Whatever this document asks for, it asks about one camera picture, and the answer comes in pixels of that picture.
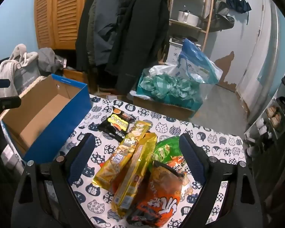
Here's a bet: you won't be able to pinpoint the wooden louvered door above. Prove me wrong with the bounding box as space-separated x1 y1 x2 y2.
34 0 86 50

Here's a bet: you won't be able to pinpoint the long gold snack pack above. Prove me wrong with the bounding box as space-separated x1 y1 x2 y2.
111 133 158 218

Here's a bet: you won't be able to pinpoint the cardboard box on floor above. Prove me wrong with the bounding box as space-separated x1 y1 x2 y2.
133 96 195 121

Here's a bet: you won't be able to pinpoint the hanging dark coats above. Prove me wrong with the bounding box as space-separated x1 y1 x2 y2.
75 0 169 95

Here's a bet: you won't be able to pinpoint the black yellow snack pack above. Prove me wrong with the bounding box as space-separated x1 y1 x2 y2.
98 107 135 143

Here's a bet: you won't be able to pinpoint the cat pattern tablecloth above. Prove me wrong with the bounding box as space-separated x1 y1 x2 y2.
58 96 245 227

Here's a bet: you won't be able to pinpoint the dark blue umbrella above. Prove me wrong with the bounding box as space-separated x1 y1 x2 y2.
226 0 252 14

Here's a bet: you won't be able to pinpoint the orange snack bag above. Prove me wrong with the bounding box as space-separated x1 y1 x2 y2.
127 160 192 227

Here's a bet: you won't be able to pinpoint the blue plastic bag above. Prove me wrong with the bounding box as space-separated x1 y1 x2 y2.
177 38 223 85

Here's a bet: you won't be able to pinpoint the grey tote bag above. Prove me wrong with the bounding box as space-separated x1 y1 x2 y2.
14 60 40 95

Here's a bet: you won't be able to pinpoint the steel cooking pot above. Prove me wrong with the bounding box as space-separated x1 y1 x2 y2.
177 10 199 26

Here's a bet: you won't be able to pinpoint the wooden drawer chest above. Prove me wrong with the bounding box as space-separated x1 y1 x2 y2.
63 68 98 94

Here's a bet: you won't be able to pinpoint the white patterned appliance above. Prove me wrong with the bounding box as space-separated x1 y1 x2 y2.
166 38 184 64

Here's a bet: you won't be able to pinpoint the yellow chips snack pack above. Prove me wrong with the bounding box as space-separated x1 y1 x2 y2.
92 120 151 190

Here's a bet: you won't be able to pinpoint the green snack bag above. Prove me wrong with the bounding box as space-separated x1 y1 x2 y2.
152 136 185 172

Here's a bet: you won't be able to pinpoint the shoe rack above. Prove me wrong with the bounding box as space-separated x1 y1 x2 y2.
244 75 285 158

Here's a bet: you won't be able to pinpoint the grey crumpled garment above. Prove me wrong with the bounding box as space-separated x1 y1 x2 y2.
38 47 67 76

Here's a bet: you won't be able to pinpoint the blue cardboard box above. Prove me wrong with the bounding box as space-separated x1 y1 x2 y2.
0 74 92 164

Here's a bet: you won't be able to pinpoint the teal checked cloth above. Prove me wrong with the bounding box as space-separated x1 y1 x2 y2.
136 74 203 111

